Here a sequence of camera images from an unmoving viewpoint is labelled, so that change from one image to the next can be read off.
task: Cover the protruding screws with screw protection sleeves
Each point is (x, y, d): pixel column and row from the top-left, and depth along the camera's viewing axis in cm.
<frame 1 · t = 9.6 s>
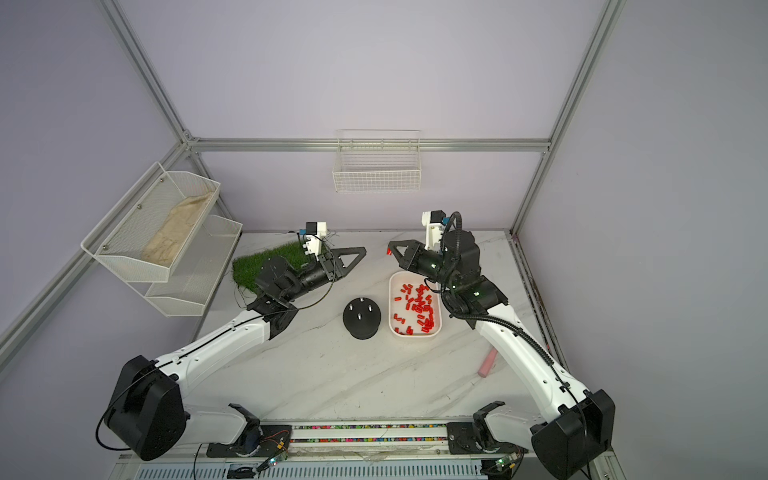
left hand: (364, 256, 67), fingers open
right hand: (390, 249, 70), fingers closed
white plastic tray: (414, 308, 100), on the table
beige cloth glove: (165, 244, 78), point 31 cm above the table

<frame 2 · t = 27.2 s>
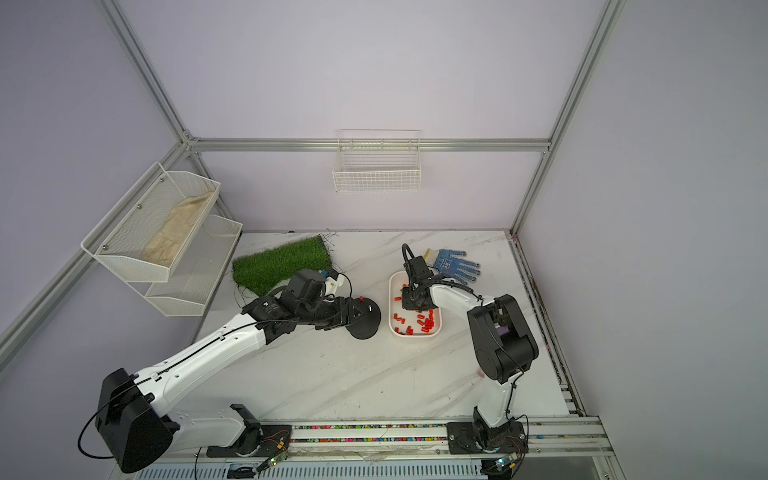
left hand: (357, 319, 76), fingers open
right hand: (415, 304, 97), fingers closed
blue dotted work glove: (443, 260, 113), on the table
the other named things where they were.

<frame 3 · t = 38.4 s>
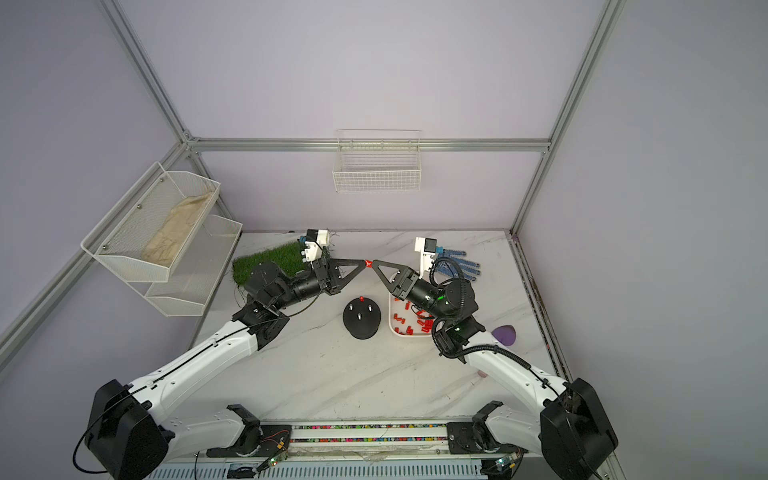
left hand: (362, 269, 63), fingers closed
right hand: (372, 269, 65), fingers closed
the named things where they were.

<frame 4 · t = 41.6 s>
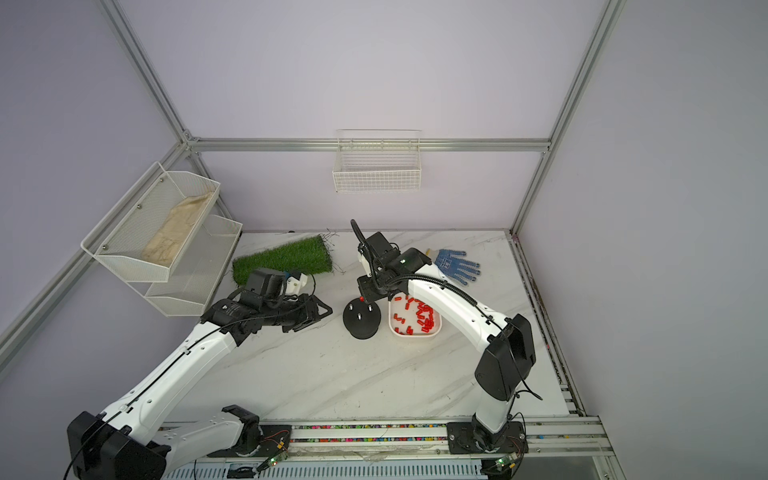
left hand: (325, 317, 76), fingers open
right hand: (371, 294, 80), fingers closed
the named things where they were.

